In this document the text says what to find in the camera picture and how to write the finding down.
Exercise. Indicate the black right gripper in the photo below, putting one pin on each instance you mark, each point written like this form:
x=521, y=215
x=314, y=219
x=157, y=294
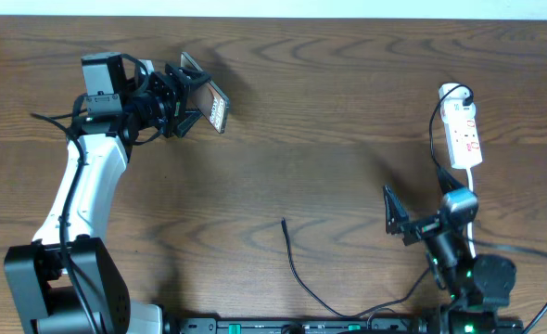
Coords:
x=398, y=221

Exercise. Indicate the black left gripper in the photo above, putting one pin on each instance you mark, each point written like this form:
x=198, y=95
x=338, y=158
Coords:
x=177, y=96

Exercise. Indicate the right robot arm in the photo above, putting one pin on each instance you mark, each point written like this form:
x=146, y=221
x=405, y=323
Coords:
x=479, y=285

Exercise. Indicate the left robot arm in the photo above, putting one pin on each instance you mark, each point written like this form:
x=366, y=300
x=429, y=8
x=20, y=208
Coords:
x=64, y=280

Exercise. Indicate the white power strip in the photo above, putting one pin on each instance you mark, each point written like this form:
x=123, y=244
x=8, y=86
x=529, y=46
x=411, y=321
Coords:
x=458, y=111

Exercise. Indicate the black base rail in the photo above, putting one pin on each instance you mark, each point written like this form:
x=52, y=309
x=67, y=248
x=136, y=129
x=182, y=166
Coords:
x=378, y=324

